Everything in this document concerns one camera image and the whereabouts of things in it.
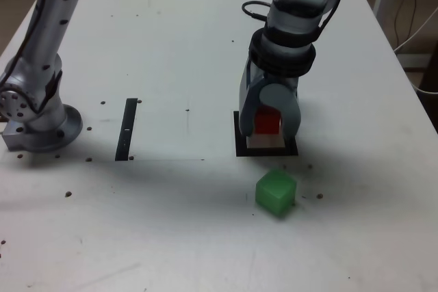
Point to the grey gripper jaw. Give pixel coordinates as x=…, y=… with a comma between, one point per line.
x=247, y=107
x=277, y=95

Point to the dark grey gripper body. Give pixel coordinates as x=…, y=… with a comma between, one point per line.
x=284, y=80

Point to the red cube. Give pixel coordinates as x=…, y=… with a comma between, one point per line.
x=267, y=122

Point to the green cube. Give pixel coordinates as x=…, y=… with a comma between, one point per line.
x=273, y=193

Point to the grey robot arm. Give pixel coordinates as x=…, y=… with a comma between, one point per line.
x=51, y=15

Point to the black tape square outline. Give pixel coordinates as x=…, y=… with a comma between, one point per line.
x=267, y=152

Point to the black tape strip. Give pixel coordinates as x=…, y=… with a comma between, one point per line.
x=123, y=148

